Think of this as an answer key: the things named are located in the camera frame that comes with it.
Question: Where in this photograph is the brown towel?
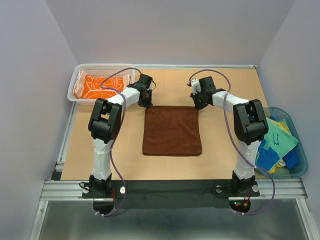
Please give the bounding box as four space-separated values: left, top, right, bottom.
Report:
142 105 202 157

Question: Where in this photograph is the orange Doraemon towel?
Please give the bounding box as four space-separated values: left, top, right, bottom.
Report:
72 70 131 100

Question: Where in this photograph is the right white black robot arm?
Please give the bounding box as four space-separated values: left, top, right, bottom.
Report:
187 76 269 195

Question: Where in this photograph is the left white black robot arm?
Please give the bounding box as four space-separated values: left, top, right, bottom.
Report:
79 73 156 199

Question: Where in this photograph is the white perforated plastic basket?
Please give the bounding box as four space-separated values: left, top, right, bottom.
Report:
67 63 136 106

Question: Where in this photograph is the yellow towel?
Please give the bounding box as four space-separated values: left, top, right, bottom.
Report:
269 118 291 135

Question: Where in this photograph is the teal patterned towel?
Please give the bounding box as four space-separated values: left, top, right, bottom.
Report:
257 117 299 173

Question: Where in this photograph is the blue towel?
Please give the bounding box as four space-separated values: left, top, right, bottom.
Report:
257 114 301 173

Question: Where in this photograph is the teal plastic tub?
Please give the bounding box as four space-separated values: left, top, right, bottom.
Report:
255 107 308 179

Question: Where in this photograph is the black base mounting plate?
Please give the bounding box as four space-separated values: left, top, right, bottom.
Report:
79 179 260 214

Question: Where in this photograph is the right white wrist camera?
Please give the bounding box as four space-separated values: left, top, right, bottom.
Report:
187 78 201 95

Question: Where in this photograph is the aluminium frame rail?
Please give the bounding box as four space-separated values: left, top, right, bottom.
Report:
29 103 320 240

